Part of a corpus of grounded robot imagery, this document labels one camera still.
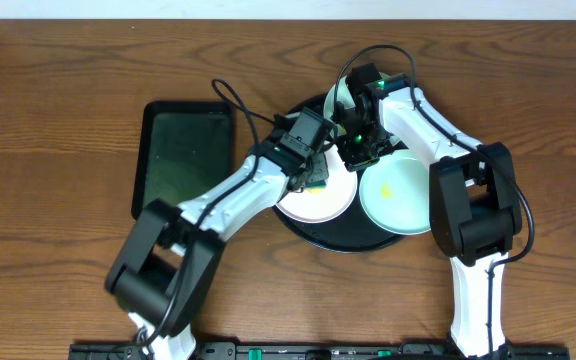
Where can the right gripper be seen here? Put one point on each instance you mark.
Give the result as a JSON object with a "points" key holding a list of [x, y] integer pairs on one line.
{"points": [[363, 154]]}

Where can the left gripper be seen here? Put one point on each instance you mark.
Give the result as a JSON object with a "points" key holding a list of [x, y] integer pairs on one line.
{"points": [[315, 171]]}

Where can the green yellow sponge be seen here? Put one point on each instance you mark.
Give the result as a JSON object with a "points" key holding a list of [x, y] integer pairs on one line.
{"points": [[318, 174]]}

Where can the mint plate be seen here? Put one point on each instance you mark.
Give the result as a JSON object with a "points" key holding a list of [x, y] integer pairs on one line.
{"points": [[374, 90], [394, 193]]}

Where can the black rectangular tray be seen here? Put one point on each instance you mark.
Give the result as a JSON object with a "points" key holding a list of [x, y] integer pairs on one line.
{"points": [[185, 149]]}

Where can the black round tray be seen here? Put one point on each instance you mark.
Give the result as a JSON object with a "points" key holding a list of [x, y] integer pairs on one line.
{"points": [[350, 232]]}

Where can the white pink plate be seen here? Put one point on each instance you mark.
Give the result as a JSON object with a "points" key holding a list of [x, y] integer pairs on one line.
{"points": [[323, 205]]}

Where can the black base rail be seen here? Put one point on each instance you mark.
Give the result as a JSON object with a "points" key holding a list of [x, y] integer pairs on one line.
{"points": [[231, 351]]}

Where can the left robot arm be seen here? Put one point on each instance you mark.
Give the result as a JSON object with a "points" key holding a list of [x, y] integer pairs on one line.
{"points": [[163, 272]]}

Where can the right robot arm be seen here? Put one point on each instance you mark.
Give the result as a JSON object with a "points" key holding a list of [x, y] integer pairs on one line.
{"points": [[475, 209]]}

